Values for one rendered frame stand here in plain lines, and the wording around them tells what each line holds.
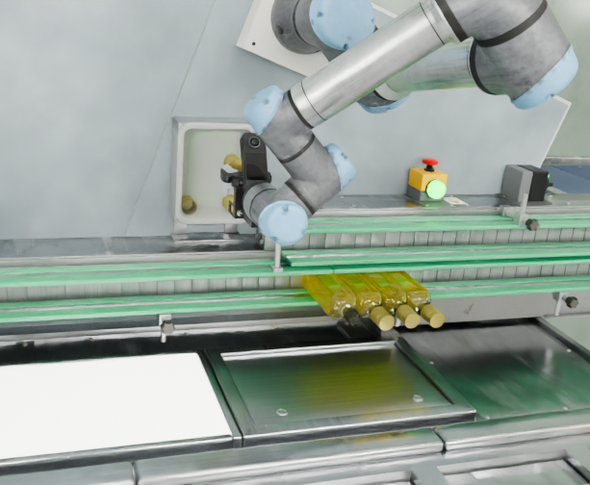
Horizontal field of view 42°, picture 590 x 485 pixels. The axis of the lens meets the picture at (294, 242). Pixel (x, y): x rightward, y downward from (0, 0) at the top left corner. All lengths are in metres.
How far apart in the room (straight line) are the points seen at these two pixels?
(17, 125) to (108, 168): 0.20
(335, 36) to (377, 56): 0.30
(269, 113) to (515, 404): 0.83
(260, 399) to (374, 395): 0.23
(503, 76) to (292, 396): 0.71
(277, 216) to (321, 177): 0.10
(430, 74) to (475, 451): 0.69
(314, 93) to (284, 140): 0.09
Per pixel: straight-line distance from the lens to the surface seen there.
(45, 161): 1.71
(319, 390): 1.54
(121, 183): 1.74
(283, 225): 1.26
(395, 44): 1.20
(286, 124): 1.24
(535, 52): 1.21
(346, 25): 1.50
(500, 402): 1.68
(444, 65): 1.36
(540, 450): 1.53
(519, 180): 2.01
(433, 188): 1.86
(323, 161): 1.28
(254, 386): 1.53
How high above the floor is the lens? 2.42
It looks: 63 degrees down
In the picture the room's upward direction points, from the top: 136 degrees clockwise
